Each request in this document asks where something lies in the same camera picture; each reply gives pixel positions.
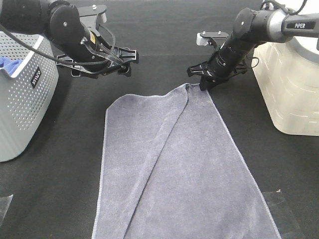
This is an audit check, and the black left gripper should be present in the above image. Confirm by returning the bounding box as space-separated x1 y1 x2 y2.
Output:
56 47 139 79

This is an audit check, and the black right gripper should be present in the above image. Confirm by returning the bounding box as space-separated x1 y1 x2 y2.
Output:
187 58 248 91

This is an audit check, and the grey microfibre towel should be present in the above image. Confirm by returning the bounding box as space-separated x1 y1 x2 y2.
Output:
92 84 280 239

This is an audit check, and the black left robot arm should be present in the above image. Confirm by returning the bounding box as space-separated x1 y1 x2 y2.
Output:
0 0 139 79

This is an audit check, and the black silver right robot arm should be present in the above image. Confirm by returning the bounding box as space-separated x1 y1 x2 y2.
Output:
187 0 319 91

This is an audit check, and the white storage bin grey rim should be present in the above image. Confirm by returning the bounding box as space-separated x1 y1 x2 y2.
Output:
253 37 319 136

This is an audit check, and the grey perforated laundry basket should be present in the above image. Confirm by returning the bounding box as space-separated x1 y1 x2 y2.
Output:
0 32 58 162

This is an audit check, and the blue cloth in basket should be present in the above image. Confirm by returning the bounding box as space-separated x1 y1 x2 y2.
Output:
0 57 23 76

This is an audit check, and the black felt table mat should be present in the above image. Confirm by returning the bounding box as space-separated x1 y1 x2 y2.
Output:
0 0 319 239

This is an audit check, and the right clear tape strip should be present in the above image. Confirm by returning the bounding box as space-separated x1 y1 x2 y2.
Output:
262 189 306 239

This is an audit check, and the clear tape strip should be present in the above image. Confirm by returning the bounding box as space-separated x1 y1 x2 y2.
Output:
0 194 13 225
262 189 306 239

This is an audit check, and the left clear tape strip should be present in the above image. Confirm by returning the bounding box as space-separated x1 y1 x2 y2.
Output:
0 194 13 225

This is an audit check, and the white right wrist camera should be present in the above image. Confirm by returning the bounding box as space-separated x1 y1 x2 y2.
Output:
196 32 211 46

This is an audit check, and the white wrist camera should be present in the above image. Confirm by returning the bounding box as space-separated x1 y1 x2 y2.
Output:
196 32 211 46
96 12 107 24

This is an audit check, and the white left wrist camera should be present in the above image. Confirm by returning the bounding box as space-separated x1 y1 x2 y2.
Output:
96 12 107 24

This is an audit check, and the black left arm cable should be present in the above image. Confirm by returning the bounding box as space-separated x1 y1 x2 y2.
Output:
0 23 125 74

